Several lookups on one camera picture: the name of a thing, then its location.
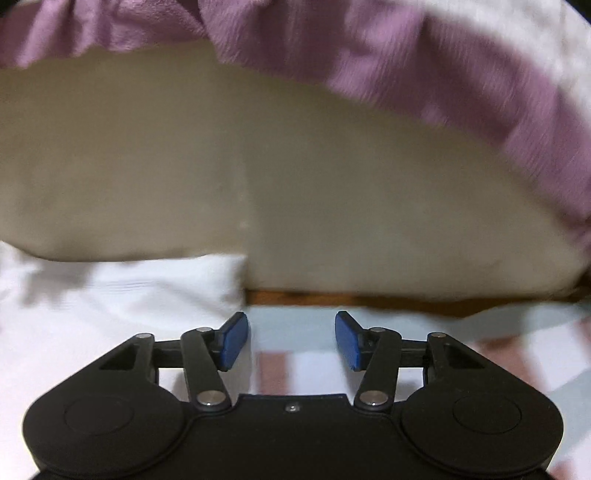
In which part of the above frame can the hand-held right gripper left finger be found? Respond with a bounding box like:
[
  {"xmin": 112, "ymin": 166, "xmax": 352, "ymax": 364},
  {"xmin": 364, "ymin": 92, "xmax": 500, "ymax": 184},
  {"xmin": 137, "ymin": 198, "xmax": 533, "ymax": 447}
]
[{"xmin": 97, "ymin": 311, "xmax": 250, "ymax": 411}]

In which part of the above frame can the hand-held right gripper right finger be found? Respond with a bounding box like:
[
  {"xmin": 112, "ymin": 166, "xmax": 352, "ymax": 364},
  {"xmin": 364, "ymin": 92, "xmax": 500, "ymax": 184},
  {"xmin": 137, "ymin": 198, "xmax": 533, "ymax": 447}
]
[{"xmin": 334, "ymin": 311, "xmax": 490, "ymax": 411}]

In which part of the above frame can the white quilted bed cover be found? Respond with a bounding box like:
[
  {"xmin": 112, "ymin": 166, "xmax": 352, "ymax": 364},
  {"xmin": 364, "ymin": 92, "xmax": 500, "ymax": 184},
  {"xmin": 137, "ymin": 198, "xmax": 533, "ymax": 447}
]
[{"xmin": 0, "ymin": 0, "xmax": 591, "ymax": 259}]

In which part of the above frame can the checked rug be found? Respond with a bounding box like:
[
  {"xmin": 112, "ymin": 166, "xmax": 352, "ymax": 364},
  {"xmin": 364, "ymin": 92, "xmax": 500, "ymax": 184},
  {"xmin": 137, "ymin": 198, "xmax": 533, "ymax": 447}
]
[{"xmin": 245, "ymin": 302, "xmax": 591, "ymax": 480}]

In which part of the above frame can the white waffle garment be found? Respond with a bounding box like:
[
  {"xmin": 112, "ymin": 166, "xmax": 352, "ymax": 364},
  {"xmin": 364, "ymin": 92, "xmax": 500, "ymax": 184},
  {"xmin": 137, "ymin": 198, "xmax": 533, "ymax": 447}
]
[{"xmin": 0, "ymin": 240, "xmax": 247, "ymax": 416}]

